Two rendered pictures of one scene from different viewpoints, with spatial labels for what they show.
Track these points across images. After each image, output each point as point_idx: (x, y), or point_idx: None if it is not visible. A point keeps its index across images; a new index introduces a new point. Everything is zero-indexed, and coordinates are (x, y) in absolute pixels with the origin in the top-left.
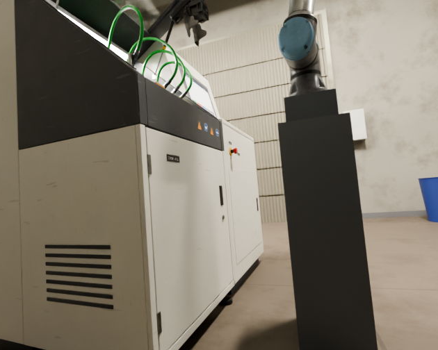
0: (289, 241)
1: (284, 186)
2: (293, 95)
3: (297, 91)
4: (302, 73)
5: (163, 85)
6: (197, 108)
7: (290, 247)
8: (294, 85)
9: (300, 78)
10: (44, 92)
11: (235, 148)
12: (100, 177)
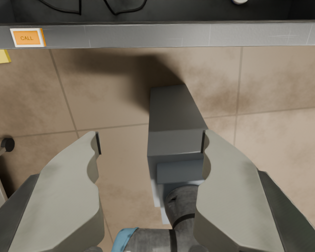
0: (149, 108)
1: (148, 125)
2: (170, 195)
3: (167, 202)
4: (172, 228)
5: (40, 46)
6: (176, 47)
7: (149, 107)
8: (177, 209)
9: (172, 220)
10: None
11: None
12: None
